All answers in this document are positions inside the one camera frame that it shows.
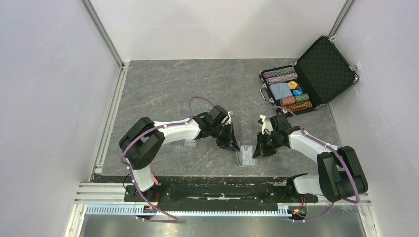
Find black poker chip case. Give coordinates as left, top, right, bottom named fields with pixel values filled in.
left=259, top=35, right=360, bottom=117

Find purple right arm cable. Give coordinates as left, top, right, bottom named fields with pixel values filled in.
left=263, top=106, right=361, bottom=223

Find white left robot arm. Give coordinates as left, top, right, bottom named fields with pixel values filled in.
left=118, top=105, right=240, bottom=201

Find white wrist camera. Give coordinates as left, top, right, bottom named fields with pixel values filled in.
left=258, top=115, right=273, bottom=134
left=223, top=111, right=234, bottom=125

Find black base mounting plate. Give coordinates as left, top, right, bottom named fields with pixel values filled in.
left=143, top=176, right=318, bottom=212

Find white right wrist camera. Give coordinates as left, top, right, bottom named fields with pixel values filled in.
left=258, top=115, right=273, bottom=134

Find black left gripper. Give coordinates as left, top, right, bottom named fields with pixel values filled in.
left=210, top=123, right=240, bottom=153

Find poker chips in case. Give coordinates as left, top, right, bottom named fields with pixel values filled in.
left=259, top=65, right=315, bottom=114

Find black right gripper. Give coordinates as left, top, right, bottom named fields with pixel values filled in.
left=253, top=131, right=283, bottom=158

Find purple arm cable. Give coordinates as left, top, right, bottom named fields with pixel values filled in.
left=263, top=106, right=361, bottom=223
left=120, top=96, right=217, bottom=224

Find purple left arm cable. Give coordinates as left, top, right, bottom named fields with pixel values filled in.
left=120, top=96, right=217, bottom=224

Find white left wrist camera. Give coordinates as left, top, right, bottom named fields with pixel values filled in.
left=223, top=111, right=234, bottom=125

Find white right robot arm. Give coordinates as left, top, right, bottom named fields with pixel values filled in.
left=253, top=114, right=369, bottom=203

